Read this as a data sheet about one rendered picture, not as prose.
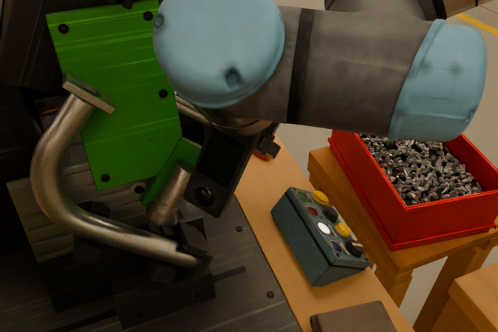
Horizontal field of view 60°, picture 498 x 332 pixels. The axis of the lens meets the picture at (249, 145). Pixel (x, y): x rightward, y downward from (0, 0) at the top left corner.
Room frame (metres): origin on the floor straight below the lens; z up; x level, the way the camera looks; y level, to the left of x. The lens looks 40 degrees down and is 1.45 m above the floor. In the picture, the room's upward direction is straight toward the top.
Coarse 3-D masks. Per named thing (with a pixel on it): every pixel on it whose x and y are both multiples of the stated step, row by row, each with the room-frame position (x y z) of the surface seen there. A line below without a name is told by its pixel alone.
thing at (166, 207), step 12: (180, 168) 0.37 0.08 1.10; (192, 168) 0.39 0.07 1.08; (168, 180) 0.37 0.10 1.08; (180, 180) 0.37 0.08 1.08; (168, 192) 0.36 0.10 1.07; (180, 192) 0.36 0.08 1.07; (156, 204) 0.35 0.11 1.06; (168, 204) 0.35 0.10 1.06; (180, 204) 0.36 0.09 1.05; (156, 216) 0.34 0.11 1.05; (168, 216) 0.35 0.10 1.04
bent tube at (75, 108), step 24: (72, 96) 0.37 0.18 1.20; (96, 96) 0.37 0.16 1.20; (72, 120) 0.36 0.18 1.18; (48, 144) 0.34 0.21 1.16; (48, 168) 0.33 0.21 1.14; (48, 192) 0.32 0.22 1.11; (48, 216) 0.32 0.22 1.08; (72, 216) 0.32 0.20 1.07; (96, 216) 0.33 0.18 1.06; (96, 240) 0.32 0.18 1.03; (120, 240) 0.32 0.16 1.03; (144, 240) 0.33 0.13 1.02; (168, 240) 0.35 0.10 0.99; (192, 264) 0.33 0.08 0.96
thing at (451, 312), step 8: (448, 304) 0.37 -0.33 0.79; (456, 304) 0.36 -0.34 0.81; (448, 312) 0.37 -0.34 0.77; (456, 312) 0.36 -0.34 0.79; (440, 320) 0.37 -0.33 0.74; (448, 320) 0.36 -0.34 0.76; (456, 320) 0.35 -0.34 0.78; (464, 320) 0.34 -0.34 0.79; (432, 328) 0.38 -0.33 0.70; (440, 328) 0.37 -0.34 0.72; (448, 328) 0.36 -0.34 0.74; (456, 328) 0.35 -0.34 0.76; (464, 328) 0.34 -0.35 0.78; (472, 328) 0.33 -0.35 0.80
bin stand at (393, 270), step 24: (312, 168) 0.73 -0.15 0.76; (336, 168) 0.69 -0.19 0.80; (336, 192) 0.63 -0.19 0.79; (360, 216) 0.55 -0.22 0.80; (360, 240) 0.53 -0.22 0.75; (456, 240) 0.50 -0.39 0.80; (480, 240) 0.50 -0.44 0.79; (384, 264) 0.46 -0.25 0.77; (408, 264) 0.44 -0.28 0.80; (456, 264) 0.54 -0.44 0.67; (480, 264) 0.53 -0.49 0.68; (432, 288) 0.56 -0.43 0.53; (432, 312) 0.53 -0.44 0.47
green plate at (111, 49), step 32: (64, 32) 0.41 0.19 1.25; (96, 32) 0.42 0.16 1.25; (128, 32) 0.43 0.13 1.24; (64, 64) 0.40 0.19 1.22; (96, 64) 0.41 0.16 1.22; (128, 64) 0.42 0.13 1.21; (128, 96) 0.41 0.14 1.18; (160, 96) 0.42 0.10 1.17; (96, 128) 0.39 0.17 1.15; (128, 128) 0.40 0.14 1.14; (160, 128) 0.41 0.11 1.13; (96, 160) 0.37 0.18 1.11; (128, 160) 0.39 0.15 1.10; (160, 160) 0.40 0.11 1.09
